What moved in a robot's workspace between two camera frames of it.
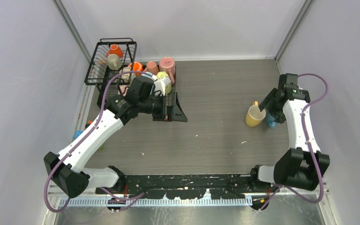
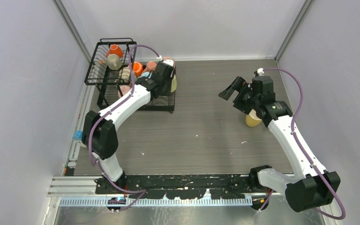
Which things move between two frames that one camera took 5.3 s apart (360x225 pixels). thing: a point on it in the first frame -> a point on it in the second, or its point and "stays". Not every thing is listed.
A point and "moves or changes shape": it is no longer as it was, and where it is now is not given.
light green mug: [161, 75] moves or changes shape
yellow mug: [254, 116] stays
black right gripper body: [274, 108] -> [245, 101]
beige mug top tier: [114, 62] stays
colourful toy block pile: [77, 132] stays
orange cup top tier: [114, 49] stays
